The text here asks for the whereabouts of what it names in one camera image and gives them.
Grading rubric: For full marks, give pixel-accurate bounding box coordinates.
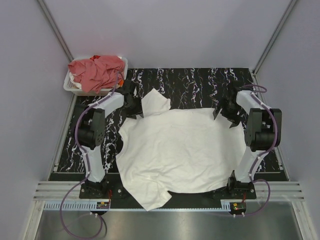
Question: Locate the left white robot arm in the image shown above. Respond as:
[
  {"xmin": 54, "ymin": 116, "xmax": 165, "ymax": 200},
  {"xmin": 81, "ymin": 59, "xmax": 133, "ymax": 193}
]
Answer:
[{"xmin": 73, "ymin": 80, "xmax": 144, "ymax": 198}]

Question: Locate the black marbled table mat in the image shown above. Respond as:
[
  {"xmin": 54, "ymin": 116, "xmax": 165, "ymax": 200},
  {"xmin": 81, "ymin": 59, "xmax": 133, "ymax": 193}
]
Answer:
[{"xmin": 48, "ymin": 67, "xmax": 288, "ymax": 182}]

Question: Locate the aluminium frame post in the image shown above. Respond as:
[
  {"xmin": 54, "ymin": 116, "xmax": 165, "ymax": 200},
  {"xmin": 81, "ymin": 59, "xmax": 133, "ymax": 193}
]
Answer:
[
  {"xmin": 36, "ymin": 0, "xmax": 74, "ymax": 62},
  {"xmin": 252, "ymin": 0, "xmax": 299, "ymax": 76}
]

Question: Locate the grey slotted cable duct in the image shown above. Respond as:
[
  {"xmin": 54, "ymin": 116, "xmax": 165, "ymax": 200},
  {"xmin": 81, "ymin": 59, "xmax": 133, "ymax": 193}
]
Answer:
[{"xmin": 43, "ymin": 200, "xmax": 231, "ymax": 212}]

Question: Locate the left aluminium frame post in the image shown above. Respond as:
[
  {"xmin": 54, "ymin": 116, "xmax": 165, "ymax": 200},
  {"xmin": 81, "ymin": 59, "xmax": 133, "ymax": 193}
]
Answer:
[{"xmin": 36, "ymin": 0, "xmax": 74, "ymax": 62}]

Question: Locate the pink crumpled t-shirt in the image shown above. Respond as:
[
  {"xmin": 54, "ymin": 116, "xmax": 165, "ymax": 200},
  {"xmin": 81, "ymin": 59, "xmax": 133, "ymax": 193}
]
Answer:
[{"xmin": 67, "ymin": 55, "xmax": 126, "ymax": 95}]

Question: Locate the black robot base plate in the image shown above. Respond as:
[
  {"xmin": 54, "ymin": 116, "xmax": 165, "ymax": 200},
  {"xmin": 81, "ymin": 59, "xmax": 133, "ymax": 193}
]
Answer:
[{"xmin": 79, "ymin": 172, "xmax": 257, "ymax": 200}]

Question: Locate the white t-shirt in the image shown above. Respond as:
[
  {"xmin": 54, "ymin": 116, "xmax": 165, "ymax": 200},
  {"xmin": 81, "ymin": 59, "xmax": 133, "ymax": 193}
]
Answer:
[{"xmin": 116, "ymin": 89, "xmax": 246, "ymax": 211}]

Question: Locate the right aluminium frame post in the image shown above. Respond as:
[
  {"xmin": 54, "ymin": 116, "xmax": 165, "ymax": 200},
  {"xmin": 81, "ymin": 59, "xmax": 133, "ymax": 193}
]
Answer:
[{"xmin": 252, "ymin": 0, "xmax": 299, "ymax": 76}]

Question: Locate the white garment in basket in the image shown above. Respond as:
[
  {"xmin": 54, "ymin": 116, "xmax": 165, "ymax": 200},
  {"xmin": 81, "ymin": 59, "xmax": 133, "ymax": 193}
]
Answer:
[{"xmin": 69, "ymin": 72, "xmax": 82, "ymax": 89}]

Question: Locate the white plastic laundry basket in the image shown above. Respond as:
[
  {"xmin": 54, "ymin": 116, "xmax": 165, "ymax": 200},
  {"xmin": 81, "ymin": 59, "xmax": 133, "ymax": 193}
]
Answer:
[{"xmin": 62, "ymin": 56, "xmax": 129, "ymax": 97}]

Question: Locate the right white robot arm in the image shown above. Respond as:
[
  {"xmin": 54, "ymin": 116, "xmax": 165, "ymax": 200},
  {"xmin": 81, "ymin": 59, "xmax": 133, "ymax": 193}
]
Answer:
[{"xmin": 213, "ymin": 85, "xmax": 282, "ymax": 199}]

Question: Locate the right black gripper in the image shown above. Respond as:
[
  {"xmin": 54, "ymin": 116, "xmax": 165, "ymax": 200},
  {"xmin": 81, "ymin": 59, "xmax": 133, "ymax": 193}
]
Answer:
[{"xmin": 212, "ymin": 97, "xmax": 246, "ymax": 128}]

